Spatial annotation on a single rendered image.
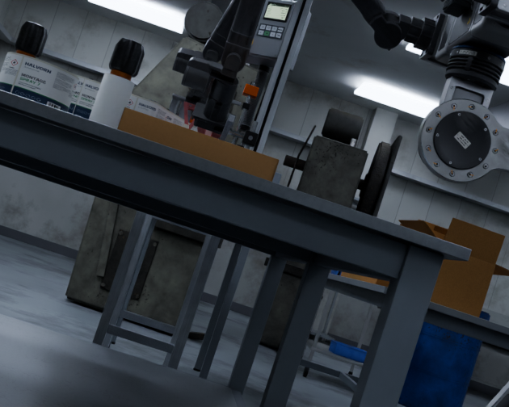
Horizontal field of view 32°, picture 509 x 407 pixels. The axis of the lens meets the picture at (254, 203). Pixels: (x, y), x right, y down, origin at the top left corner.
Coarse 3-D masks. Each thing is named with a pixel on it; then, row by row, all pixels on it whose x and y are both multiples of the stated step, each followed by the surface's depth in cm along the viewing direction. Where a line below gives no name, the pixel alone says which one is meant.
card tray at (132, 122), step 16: (128, 112) 141; (128, 128) 141; (144, 128) 141; (160, 128) 142; (176, 128) 142; (176, 144) 142; (192, 144) 142; (208, 144) 142; (224, 144) 142; (224, 160) 142; (240, 160) 142; (256, 160) 143; (272, 160) 143; (256, 176) 143; (272, 176) 143
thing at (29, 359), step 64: (0, 128) 140; (128, 192) 240; (192, 192) 143; (320, 256) 235; (384, 256) 145; (0, 320) 318; (256, 320) 340; (384, 320) 145; (0, 384) 218; (64, 384) 243; (128, 384) 275; (192, 384) 316; (384, 384) 143
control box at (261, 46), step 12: (276, 0) 266; (288, 0) 265; (264, 12) 268; (276, 24) 265; (252, 48) 267; (264, 48) 265; (276, 48) 263; (252, 60) 272; (264, 60) 267; (276, 60) 263
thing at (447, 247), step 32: (0, 96) 137; (64, 128) 145; (96, 128) 138; (160, 160) 144; (192, 160) 139; (256, 192) 145; (288, 192) 140; (352, 224) 146; (384, 224) 141; (448, 256) 145
